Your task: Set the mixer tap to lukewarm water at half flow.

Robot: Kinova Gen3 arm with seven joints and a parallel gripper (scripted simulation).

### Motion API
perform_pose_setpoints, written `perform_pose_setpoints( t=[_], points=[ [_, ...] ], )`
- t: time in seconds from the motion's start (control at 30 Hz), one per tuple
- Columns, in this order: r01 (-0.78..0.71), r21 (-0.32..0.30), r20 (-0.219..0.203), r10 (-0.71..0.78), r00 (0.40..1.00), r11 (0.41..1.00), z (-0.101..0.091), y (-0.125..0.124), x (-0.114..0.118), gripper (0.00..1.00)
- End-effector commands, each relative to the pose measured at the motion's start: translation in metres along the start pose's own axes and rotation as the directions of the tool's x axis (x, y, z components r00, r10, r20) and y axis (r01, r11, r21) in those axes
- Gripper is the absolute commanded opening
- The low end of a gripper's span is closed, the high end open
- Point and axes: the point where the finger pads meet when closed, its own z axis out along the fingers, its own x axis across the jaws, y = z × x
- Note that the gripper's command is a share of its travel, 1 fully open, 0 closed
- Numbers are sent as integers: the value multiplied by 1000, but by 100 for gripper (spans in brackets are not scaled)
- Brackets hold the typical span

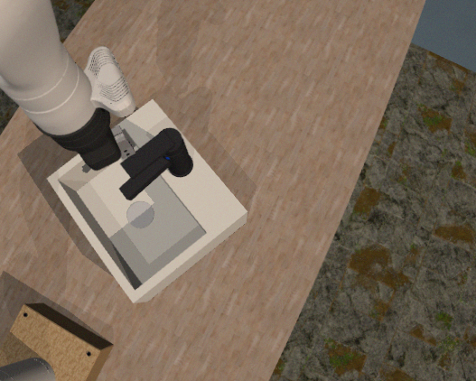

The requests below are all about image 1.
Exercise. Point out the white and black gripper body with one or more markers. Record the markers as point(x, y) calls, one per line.
point(82, 122)

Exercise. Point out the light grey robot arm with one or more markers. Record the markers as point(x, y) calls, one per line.
point(38, 74)

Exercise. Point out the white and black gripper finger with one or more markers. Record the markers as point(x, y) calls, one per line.
point(125, 147)
point(117, 130)

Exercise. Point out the white rectangular sink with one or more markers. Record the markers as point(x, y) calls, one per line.
point(142, 241)

